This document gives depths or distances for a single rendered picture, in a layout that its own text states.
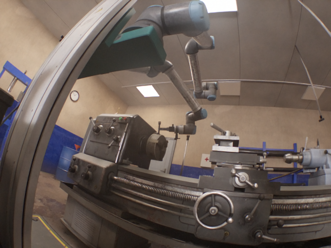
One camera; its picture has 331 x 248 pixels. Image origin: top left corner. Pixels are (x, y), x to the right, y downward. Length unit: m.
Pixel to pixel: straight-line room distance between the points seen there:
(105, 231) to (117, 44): 1.27
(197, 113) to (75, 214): 1.52
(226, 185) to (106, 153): 1.04
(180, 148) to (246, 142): 1.97
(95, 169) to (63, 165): 2.83
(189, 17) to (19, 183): 0.77
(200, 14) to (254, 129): 4.23
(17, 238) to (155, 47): 0.74
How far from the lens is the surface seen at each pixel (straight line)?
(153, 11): 0.73
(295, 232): 1.19
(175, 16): 0.67
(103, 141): 1.48
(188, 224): 1.07
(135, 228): 1.03
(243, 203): 0.86
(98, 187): 1.24
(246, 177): 0.77
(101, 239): 1.41
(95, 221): 1.41
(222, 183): 0.85
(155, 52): 0.58
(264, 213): 0.89
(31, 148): 0.42
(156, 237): 0.98
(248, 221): 0.83
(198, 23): 0.66
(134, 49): 0.59
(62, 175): 4.09
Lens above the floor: 0.80
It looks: 21 degrees up
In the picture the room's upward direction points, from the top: 13 degrees clockwise
